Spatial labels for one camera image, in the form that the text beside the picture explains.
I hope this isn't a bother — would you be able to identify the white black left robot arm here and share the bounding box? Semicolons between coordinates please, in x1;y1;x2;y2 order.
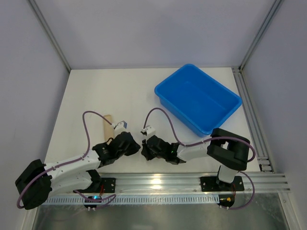
15;132;141;210

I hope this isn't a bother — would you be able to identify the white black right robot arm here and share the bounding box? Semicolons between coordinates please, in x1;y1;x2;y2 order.
141;126;250;191

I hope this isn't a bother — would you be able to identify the beige utensil holder case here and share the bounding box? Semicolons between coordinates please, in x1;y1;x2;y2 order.
103;115;114;142

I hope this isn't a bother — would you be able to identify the blue plastic bin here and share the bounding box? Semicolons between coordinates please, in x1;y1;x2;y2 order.
154;64;242;137

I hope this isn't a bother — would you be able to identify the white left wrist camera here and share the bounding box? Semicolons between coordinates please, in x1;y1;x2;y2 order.
111;121;127;137

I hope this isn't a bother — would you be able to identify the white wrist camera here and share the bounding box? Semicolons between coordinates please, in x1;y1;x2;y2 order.
141;125;155;138
111;121;127;137

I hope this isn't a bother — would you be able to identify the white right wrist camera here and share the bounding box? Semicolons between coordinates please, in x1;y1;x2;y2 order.
141;125;155;138

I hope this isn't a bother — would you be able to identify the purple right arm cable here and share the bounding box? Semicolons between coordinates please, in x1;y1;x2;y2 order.
143;107;257;211

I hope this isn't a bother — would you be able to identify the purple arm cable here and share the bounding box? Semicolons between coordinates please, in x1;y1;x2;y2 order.
143;107;257;211
16;110;117;211

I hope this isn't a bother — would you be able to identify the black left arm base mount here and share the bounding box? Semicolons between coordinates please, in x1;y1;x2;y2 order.
79;178;116;194

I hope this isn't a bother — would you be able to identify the aluminium front rail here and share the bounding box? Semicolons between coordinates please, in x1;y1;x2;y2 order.
45;172;291;196

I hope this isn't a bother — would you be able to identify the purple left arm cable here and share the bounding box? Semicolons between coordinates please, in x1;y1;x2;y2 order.
16;110;117;211

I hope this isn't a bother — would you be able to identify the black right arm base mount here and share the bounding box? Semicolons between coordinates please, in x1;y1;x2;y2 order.
200;176;245;192

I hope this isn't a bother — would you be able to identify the white slotted cable duct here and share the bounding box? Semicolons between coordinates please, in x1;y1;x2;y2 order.
44;194;220;205

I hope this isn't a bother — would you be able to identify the aluminium frame post left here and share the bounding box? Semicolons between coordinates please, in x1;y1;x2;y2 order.
27;0;71;73

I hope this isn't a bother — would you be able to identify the aluminium frame post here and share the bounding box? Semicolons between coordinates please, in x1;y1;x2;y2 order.
27;0;71;73
238;0;284;72

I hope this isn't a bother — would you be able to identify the aluminium frame post right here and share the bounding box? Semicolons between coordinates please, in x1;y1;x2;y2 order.
238;0;284;72

